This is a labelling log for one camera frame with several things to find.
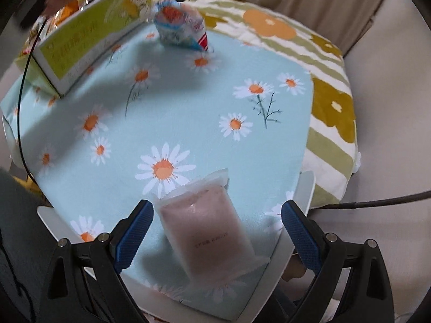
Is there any translucent pink pouch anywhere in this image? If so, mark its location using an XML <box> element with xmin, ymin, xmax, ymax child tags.
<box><xmin>153</xmin><ymin>167</ymin><xmax>272</xmax><ymax>281</ymax></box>

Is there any yellow green cardboard box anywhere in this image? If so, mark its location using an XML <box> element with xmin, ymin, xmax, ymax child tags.
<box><xmin>14</xmin><ymin>0</ymin><xmax>153</xmax><ymax>97</ymax></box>

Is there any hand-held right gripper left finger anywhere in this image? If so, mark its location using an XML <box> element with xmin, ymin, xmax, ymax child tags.
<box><xmin>44</xmin><ymin>199</ymin><xmax>155</xmax><ymax>323</ymax></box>

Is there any daisy print blue tablecloth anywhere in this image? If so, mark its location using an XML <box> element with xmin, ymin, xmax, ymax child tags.
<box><xmin>0</xmin><ymin>23</ymin><xmax>315</xmax><ymax>313</ymax></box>

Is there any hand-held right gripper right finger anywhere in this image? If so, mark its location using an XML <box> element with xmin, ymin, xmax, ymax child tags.
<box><xmin>280</xmin><ymin>200</ymin><xmax>394</xmax><ymax>323</ymax></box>

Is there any orange snack bag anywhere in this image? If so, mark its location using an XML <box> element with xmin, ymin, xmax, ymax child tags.
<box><xmin>44</xmin><ymin>0</ymin><xmax>88</xmax><ymax>29</ymax></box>

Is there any black cable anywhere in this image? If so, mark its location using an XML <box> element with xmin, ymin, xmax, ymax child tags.
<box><xmin>18</xmin><ymin>17</ymin><xmax>48</xmax><ymax>189</ymax></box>
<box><xmin>310</xmin><ymin>190</ymin><xmax>431</xmax><ymax>211</ymax></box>

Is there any blue white snack bag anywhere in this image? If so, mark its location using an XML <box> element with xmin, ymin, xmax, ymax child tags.
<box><xmin>154</xmin><ymin>0</ymin><xmax>209</xmax><ymax>52</ymax></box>

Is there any green striped floral cushion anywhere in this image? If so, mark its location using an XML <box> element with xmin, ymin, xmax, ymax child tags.
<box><xmin>185</xmin><ymin>0</ymin><xmax>362</xmax><ymax>210</ymax></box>

